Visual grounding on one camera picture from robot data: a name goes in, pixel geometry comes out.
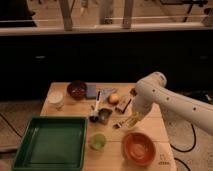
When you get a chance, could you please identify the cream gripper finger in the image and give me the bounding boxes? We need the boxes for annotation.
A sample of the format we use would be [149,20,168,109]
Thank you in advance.
[137,113,148,122]

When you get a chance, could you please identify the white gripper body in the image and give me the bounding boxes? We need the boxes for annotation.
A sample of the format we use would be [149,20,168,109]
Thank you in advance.
[132,99,153,116]

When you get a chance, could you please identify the yellow banana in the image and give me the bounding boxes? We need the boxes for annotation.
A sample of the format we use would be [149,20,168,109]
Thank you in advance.
[126,113,141,128]

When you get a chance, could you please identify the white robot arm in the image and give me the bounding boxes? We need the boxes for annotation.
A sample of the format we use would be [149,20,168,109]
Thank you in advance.
[132,72,213,136]

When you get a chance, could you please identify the green plastic cup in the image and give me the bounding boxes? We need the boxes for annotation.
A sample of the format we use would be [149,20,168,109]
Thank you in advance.
[89,133,106,150]

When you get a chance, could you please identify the white plastic cup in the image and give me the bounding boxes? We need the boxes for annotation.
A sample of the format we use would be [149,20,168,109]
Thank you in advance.
[47,91,64,109]

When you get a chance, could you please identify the dark grape bunch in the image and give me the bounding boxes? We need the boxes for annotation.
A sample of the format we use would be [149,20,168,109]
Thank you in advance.
[130,88,137,97]

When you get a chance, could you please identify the brown wooden block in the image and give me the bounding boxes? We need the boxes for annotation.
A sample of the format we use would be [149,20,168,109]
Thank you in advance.
[115,96,131,114]

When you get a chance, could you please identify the yellow-orange round fruit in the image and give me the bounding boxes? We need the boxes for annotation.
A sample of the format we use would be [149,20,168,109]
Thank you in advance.
[108,93,119,104]

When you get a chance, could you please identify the orange-red bowl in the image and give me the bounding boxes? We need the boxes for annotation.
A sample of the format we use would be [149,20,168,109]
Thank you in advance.
[122,132,156,167]

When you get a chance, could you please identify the small metal tin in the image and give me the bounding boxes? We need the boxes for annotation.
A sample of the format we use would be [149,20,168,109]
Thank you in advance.
[98,108,112,125]

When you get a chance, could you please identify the light blue cloth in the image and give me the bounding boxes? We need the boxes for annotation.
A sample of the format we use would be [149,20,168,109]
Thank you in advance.
[100,88,117,101]

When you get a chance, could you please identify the wooden table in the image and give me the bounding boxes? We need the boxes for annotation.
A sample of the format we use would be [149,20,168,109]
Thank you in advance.
[41,82,177,171]

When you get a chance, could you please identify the blue sponge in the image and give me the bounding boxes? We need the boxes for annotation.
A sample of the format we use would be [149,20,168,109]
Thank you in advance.
[86,85,96,99]

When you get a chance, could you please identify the dark red bowl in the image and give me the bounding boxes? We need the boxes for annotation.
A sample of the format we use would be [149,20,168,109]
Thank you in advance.
[67,80,87,100]

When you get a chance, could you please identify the green plastic tray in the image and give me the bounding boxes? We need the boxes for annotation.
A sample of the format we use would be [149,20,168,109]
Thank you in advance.
[12,116,87,171]

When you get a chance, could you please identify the white-handled brush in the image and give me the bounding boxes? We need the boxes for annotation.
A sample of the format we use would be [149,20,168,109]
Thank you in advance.
[89,92,101,123]

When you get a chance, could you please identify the black cable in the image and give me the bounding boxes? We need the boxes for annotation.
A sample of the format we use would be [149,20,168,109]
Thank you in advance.
[169,123,198,171]

